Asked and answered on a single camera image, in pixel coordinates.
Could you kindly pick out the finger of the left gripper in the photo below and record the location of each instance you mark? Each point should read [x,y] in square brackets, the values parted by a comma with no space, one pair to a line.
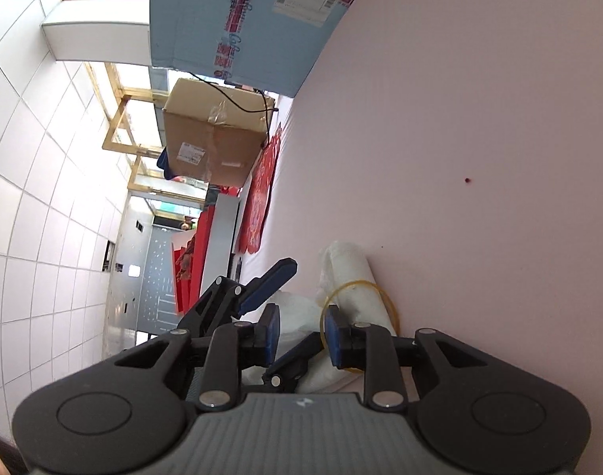
[285,374]
[226,300]

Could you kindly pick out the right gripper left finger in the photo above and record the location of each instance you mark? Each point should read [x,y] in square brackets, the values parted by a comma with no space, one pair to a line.
[265,332]

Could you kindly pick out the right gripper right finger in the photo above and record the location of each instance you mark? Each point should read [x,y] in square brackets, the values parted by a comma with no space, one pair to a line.
[370,349]

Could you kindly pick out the white fabric shopping bag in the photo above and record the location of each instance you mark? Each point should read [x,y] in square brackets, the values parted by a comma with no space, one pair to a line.
[357,296]

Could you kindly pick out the red patterned bag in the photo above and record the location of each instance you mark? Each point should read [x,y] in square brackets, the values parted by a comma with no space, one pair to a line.
[232,226]

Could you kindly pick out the brown box beside table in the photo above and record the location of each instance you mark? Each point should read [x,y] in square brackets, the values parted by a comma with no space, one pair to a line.
[215,133]

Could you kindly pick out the large blue cardboard box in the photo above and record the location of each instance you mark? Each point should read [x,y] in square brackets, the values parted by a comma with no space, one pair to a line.
[267,44]

